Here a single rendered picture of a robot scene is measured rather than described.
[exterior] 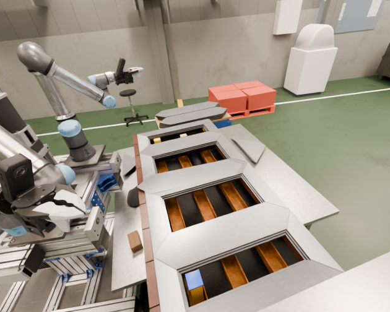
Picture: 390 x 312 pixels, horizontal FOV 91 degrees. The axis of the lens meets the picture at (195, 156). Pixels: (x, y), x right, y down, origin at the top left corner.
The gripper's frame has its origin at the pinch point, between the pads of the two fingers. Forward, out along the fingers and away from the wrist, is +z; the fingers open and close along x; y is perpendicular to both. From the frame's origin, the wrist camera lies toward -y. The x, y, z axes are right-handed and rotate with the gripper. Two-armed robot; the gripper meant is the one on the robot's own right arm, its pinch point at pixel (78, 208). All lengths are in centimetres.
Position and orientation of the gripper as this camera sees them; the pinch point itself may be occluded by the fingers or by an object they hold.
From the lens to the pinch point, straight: 43.1
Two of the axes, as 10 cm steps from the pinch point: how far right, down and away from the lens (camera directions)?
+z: 9.5, 1.3, -3.0
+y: 0.4, 8.7, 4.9
